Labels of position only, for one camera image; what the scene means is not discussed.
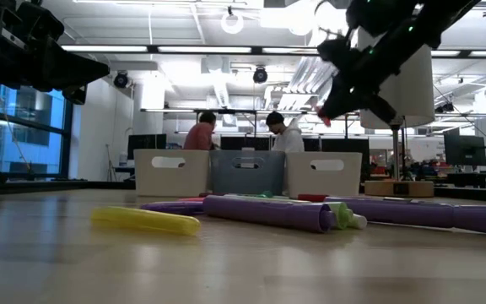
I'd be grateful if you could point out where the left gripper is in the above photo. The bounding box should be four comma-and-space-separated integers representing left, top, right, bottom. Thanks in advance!
0, 0, 111, 106

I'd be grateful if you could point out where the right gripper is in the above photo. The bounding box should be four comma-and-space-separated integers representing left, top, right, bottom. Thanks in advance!
319, 52, 400, 125

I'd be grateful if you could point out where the orange red highlighter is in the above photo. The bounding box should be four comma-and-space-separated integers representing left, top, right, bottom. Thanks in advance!
297, 193, 329, 203

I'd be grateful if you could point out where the light green highlighter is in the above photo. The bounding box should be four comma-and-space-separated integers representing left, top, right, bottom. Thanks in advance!
225, 193, 369, 231

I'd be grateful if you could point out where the large purple highlighter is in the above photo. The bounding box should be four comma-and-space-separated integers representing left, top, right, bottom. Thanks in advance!
202, 194, 338, 234

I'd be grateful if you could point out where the small purple marker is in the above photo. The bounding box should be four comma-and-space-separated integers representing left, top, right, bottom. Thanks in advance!
140, 200, 205, 215

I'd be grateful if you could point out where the ceiling light strip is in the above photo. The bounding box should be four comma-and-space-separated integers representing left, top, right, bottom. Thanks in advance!
262, 46, 321, 55
60, 44, 149, 53
157, 45, 253, 54

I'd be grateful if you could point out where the person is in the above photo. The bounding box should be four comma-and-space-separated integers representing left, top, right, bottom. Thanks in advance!
265, 111, 305, 154
183, 111, 218, 151

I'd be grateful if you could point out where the white lamp shade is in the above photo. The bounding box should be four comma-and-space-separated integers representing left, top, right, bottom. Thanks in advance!
357, 27, 436, 130

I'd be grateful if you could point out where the metal lamp pole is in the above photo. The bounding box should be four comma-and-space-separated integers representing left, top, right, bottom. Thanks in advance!
391, 124, 402, 182

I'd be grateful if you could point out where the white plastic bin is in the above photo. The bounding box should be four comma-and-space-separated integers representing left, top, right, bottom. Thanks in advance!
133, 149, 210, 198
285, 151, 363, 198

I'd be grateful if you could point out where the broom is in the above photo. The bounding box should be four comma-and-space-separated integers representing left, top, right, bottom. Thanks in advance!
105, 143, 116, 182

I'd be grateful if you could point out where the black monitor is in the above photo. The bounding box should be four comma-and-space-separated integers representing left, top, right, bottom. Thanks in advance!
127, 133, 167, 160
444, 134, 486, 167

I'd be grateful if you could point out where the wooden lamp base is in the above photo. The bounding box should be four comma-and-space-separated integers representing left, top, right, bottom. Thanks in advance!
364, 180, 435, 198

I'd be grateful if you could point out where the grey plastic bin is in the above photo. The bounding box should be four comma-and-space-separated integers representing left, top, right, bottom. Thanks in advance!
208, 149, 287, 196

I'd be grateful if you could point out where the round white pendant lamp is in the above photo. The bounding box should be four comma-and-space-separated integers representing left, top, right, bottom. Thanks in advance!
220, 6, 245, 35

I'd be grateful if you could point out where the yellow highlighter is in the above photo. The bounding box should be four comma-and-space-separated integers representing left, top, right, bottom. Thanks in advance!
90, 205, 203, 236

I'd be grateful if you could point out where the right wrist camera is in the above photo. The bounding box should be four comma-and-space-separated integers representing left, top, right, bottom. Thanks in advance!
316, 36, 356, 64

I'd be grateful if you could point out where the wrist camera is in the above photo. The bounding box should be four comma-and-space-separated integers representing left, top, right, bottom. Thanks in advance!
316, 36, 356, 64
14, 1, 66, 42

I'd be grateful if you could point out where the window with dark frame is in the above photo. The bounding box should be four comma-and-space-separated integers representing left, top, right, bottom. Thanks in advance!
0, 82, 74, 179

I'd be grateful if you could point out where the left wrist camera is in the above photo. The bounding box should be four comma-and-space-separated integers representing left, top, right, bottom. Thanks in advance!
14, 1, 66, 42

